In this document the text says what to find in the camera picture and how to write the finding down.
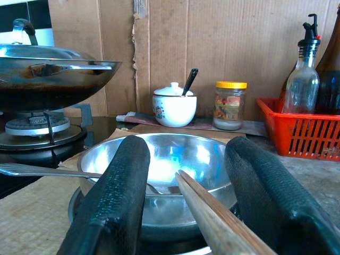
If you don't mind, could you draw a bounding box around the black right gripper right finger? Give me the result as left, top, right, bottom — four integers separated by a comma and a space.
224, 136, 340, 255

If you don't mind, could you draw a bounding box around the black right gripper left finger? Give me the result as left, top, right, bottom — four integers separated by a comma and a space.
56, 134, 151, 255

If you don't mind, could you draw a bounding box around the wooden chopstick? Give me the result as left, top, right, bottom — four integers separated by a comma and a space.
174, 172, 248, 255
179, 169, 278, 255

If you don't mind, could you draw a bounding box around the steel bowl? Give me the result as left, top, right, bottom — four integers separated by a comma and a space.
77, 132, 238, 229

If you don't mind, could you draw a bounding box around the steel spoon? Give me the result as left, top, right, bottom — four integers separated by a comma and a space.
0, 162, 164, 196

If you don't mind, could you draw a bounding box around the red plastic basket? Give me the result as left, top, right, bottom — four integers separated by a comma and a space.
256, 97, 340, 162

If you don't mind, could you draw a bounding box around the black glass gas stove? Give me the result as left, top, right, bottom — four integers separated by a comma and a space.
0, 106, 117, 200

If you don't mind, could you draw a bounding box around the woven brown mat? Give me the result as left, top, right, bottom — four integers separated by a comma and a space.
0, 152, 88, 255

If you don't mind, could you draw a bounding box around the glass jar yellow lid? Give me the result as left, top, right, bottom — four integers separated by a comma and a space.
212, 81, 248, 131

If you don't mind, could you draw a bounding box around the white ceramic condiment pot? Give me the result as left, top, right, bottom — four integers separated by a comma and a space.
152, 82, 198, 128

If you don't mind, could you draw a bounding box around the gas burner with pot support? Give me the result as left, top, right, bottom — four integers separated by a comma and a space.
0, 103, 94, 149

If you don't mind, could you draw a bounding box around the clear glass oil bottle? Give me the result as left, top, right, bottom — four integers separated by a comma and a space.
281, 13, 322, 114

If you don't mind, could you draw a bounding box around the steel wok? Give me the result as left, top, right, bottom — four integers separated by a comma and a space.
0, 44, 123, 112

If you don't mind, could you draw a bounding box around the tall dark glass bottle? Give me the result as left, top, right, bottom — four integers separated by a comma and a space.
314, 0, 340, 115

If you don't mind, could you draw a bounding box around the brown cardboard sheet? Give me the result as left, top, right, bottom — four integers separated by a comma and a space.
47, 0, 138, 117
131, 0, 340, 122

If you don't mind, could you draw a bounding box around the steel wok lid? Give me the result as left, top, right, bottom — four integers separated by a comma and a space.
0, 18, 96, 61

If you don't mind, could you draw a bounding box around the black spoon handle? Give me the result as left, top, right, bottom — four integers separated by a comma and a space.
181, 68, 199, 97

